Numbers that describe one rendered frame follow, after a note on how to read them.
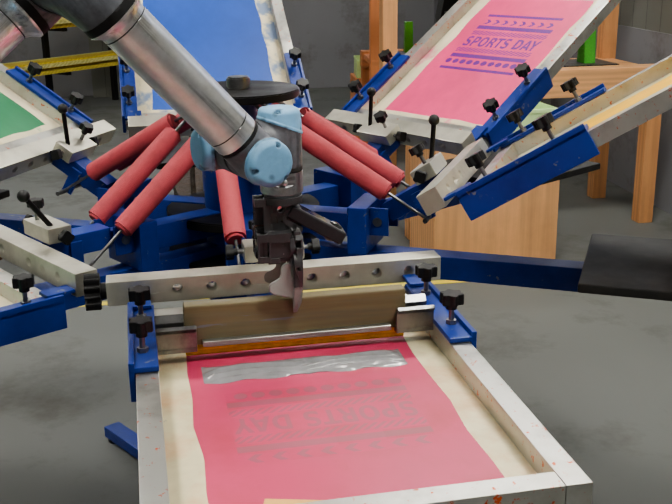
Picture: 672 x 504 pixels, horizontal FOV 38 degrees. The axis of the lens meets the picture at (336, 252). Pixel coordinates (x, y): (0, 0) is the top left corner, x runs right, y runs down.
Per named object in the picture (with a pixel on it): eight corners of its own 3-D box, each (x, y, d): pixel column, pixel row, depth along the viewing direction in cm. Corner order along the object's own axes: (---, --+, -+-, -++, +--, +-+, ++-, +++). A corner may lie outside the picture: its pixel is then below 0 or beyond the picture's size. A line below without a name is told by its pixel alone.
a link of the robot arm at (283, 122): (245, 106, 168) (289, 101, 172) (247, 168, 171) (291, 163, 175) (264, 112, 162) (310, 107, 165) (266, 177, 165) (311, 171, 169)
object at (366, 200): (432, 272, 229) (433, 222, 225) (87, 299, 214) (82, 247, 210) (355, 190, 305) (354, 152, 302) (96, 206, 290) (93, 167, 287)
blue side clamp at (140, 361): (161, 399, 164) (158, 361, 162) (131, 402, 163) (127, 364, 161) (155, 333, 192) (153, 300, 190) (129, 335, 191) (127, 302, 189)
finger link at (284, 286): (269, 314, 175) (266, 262, 174) (301, 311, 176) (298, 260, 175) (271, 316, 172) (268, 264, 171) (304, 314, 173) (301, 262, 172)
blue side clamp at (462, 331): (476, 367, 175) (477, 331, 173) (449, 370, 174) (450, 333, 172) (427, 309, 203) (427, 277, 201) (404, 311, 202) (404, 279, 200)
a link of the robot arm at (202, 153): (211, 132, 154) (274, 125, 159) (185, 122, 163) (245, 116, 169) (213, 181, 156) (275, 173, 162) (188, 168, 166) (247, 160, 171)
